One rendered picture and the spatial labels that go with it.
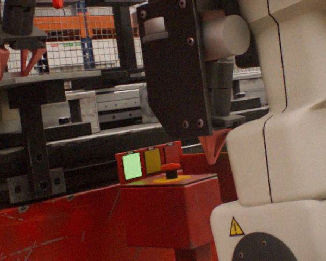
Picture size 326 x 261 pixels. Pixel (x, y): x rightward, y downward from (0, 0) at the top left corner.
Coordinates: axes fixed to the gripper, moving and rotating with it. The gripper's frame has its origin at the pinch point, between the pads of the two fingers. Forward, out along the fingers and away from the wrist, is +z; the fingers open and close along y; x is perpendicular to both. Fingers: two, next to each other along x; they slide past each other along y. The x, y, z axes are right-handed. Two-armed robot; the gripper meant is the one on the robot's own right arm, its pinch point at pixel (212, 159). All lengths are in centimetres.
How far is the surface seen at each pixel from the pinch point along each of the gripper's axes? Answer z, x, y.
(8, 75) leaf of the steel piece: -14.4, 24.7, 32.0
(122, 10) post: -24, -85, 103
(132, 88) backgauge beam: -4, -38, 55
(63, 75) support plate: -16.3, 25.5, 15.8
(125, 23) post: -19, -86, 102
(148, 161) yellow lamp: 1.5, 6.6, 10.7
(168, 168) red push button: 0.1, 11.7, 1.7
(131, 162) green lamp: 0.9, 11.7, 10.8
